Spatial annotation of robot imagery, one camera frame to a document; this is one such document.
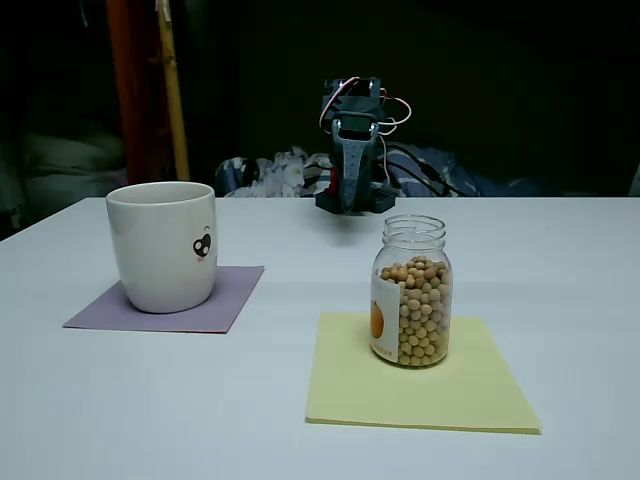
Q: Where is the glass jar of soybeans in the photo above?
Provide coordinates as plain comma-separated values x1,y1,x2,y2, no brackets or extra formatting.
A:
370,213,454,371

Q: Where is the white floral cloth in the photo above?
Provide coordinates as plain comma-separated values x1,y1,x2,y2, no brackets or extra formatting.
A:
257,146,334,197

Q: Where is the blue patterned bedding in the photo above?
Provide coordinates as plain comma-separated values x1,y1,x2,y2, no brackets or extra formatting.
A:
214,143,556,199

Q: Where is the purple paper mat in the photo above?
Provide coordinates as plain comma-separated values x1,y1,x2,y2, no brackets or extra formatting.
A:
62,264,266,335

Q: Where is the yellow bamboo pole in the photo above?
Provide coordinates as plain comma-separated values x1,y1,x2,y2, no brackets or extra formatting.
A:
155,0,191,182

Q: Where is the white mug with cartoon face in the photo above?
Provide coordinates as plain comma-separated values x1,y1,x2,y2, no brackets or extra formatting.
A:
105,181,220,315

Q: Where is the yellow paper mat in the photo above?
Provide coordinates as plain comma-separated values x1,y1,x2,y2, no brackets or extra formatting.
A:
304,312,544,435

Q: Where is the grey cushion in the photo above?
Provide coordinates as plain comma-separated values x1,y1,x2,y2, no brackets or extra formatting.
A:
0,130,129,241

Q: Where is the black cable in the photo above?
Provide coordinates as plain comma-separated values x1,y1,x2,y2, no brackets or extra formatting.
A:
387,160,449,197
388,142,461,196

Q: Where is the red-brown wooden post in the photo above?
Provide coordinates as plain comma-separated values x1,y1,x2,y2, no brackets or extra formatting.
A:
105,0,176,185

